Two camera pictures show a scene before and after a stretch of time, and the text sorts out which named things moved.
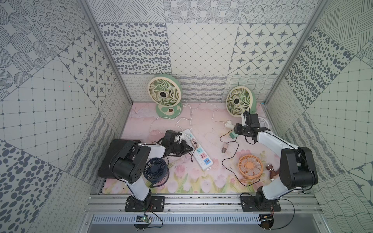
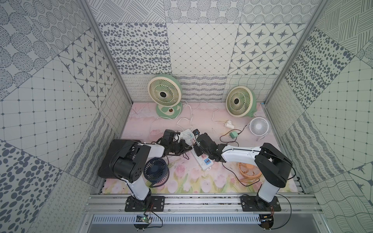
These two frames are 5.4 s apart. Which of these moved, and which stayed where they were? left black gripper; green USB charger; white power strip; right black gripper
Moved: right black gripper
Stayed: left black gripper; green USB charger; white power strip
